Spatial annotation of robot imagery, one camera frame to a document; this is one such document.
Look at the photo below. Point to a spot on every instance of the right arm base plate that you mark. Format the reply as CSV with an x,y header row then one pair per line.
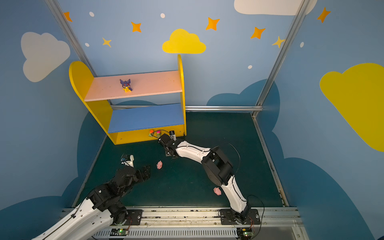
x,y
228,216

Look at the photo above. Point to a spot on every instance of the controller board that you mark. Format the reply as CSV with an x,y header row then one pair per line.
x,y
245,234
119,232

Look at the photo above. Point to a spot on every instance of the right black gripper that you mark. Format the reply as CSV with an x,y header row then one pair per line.
x,y
163,141

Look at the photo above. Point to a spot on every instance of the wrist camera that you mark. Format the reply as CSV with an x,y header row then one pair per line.
x,y
172,135
127,160

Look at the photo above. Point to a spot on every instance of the yellow toy shelf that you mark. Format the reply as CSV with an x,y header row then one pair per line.
x,y
131,125

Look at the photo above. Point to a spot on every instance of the pink pig toy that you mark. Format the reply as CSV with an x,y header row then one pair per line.
x,y
217,191
159,165

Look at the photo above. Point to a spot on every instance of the left controller board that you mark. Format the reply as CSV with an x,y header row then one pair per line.
x,y
119,232

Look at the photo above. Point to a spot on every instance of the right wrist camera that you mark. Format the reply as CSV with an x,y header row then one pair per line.
x,y
172,135

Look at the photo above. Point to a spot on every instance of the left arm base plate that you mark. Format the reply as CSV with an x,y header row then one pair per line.
x,y
131,217

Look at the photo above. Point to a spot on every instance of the purple creature toy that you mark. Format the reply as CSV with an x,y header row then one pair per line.
x,y
126,85

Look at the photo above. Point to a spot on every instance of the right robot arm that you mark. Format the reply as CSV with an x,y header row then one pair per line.
x,y
219,169

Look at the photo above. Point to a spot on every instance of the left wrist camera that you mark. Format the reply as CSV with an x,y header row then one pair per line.
x,y
127,160

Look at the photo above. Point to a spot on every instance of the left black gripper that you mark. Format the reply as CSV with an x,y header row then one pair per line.
x,y
139,174

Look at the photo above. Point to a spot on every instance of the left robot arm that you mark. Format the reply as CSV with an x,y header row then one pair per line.
x,y
101,208

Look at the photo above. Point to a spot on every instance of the right controller board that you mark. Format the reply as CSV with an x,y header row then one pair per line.
x,y
245,234

